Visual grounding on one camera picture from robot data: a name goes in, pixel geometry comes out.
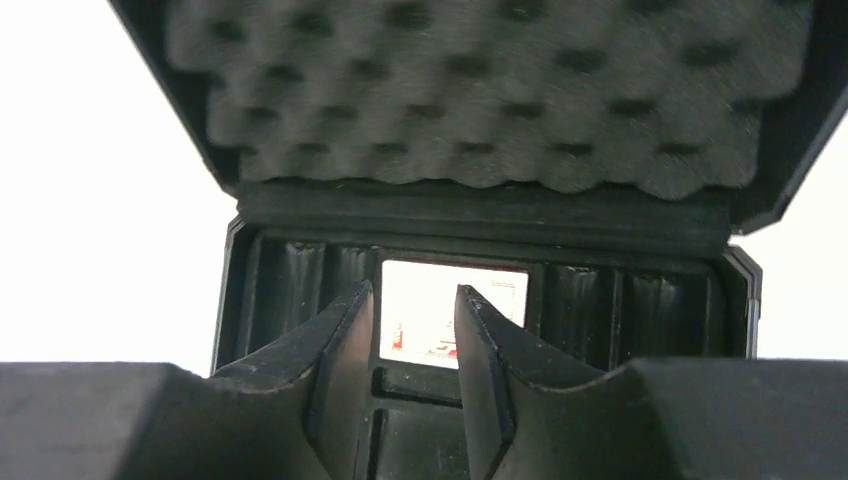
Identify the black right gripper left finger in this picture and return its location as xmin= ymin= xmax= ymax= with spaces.
xmin=1 ymin=281 xmax=373 ymax=479

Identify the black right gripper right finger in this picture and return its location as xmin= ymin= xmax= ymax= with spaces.
xmin=454 ymin=286 xmax=847 ymax=479

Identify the red playing card deck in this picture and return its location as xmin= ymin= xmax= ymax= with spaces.
xmin=379 ymin=260 xmax=529 ymax=369

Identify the black foam-lined carry case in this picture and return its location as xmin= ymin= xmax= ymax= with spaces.
xmin=113 ymin=1 xmax=847 ymax=479

